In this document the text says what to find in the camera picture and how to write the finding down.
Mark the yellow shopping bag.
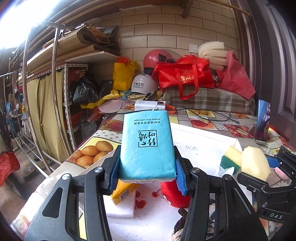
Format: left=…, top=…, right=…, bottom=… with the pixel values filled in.
left=112, top=55, right=138, bottom=91

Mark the plaid cloth covered box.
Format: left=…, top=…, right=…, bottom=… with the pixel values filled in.
left=163, top=87, right=256, bottom=115

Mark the metal shelf with curtain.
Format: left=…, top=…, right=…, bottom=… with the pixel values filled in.
left=0, top=21, right=120, bottom=176

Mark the yellow small box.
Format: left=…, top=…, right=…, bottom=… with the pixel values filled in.
left=111, top=180, right=139, bottom=205

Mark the white helmet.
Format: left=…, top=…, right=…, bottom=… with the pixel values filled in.
left=131, top=74, right=158, bottom=94

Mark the white shallow box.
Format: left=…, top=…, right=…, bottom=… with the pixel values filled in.
left=76, top=122, right=255, bottom=241

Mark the smartphone on stand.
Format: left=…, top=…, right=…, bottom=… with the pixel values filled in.
left=254, top=99, right=271, bottom=142

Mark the red helmet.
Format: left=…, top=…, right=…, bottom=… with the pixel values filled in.
left=143, top=49, right=175, bottom=69

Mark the blue tissue pack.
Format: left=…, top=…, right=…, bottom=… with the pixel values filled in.
left=119, top=110, right=177, bottom=184

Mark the white foam slab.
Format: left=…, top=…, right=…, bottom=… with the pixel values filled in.
left=103, top=191, right=135, bottom=218

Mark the dark wooden door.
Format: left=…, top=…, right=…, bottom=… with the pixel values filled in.
left=231, top=1, right=295, bottom=146

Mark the patterned cloth toy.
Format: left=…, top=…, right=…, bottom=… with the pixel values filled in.
left=171, top=208, right=215, bottom=240

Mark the large yellow sponge block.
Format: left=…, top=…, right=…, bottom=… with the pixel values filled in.
left=241, top=146, right=270, bottom=181

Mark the red tote bag gold print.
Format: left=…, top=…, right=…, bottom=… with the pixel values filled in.
left=152, top=55, right=215, bottom=100

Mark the red plush apple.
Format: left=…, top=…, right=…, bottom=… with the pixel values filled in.
left=161, top=180, right=191, bottom=208

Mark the black plastic bag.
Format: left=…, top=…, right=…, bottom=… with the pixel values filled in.
left=69, top=77, right=113, bottom=104

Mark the red nonwoven bag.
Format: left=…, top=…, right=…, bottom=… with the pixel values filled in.
left=216, top=51, right=255, bottom=99

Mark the cream foam roll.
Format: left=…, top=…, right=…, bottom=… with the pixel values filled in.
left=198, top=41, right=228, bottom=71

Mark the yellow green scrub sponge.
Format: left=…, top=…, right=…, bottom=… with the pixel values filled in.
left=220, top=146, right=242, bottom=174

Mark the black cable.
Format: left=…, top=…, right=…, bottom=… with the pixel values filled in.
left=166, top=104, right=240, bottom=125

